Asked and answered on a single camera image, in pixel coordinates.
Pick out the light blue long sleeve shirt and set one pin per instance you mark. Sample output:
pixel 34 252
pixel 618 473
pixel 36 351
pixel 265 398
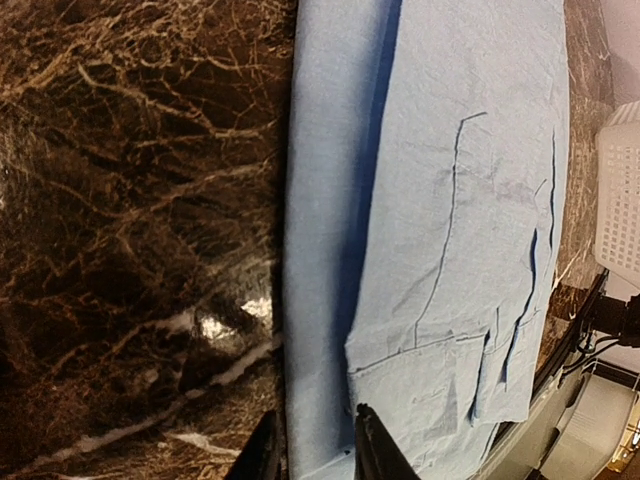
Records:
pixel 428 153

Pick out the black front rail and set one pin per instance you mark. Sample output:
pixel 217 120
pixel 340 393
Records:
pixel 570 309

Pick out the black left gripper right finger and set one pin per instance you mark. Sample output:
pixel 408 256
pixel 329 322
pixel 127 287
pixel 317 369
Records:
pixel 377 456

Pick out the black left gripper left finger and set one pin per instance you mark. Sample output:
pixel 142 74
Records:
pixel 260 458

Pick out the white plastic mesh basket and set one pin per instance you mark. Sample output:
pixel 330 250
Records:
pixel 617 229

